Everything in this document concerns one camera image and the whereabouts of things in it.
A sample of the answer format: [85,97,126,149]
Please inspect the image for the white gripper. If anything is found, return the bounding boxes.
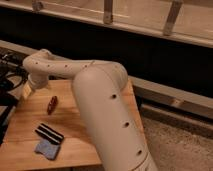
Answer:
[22,74,49,99]

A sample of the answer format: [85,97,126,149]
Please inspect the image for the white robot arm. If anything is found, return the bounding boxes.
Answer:
[23,49,158,171]

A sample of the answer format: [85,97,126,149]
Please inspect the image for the wooden board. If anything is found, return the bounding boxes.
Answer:
[0,78,151,171]

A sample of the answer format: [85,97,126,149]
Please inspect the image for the black cables and equipment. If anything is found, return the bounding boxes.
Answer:
[0,53,29,146]

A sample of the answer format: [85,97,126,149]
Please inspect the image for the metal rail frame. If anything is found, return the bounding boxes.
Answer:
[0,0,213,48]

